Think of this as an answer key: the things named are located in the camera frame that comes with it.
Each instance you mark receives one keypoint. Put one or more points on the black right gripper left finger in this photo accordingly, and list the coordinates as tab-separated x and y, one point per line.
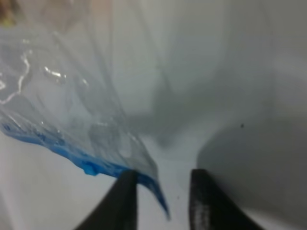
118	210

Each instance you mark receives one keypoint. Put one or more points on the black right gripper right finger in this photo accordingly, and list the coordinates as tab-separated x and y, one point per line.
211	208

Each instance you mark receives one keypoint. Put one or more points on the blue zipper slider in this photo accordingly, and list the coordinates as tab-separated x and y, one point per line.
90	168

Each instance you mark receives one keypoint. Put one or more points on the clear zip bag blue strip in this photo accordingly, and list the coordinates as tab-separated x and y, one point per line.
56	87

